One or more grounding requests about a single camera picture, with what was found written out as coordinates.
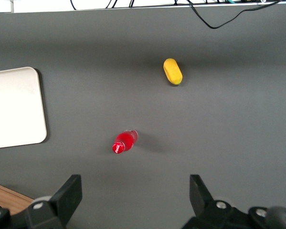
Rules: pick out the beige plastic tray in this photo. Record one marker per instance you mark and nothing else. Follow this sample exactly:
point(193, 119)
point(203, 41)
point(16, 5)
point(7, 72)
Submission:
point(13, 107)

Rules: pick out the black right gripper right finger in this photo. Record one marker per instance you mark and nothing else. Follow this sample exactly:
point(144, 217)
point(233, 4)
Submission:
point(201, 198)

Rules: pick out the wooden drawer cabinet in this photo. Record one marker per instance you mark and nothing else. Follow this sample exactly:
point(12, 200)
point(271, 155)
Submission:
point(4, 198)

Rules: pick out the red soda bottle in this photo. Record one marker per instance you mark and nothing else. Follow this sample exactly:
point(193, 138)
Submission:
point(126, 140)

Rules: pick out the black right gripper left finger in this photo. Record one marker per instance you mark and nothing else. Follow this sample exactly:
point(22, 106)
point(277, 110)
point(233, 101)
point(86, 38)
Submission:
point(67, 195)

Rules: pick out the yellow sponge toy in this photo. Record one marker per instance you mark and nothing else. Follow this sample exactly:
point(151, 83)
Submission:
point(173, 72)

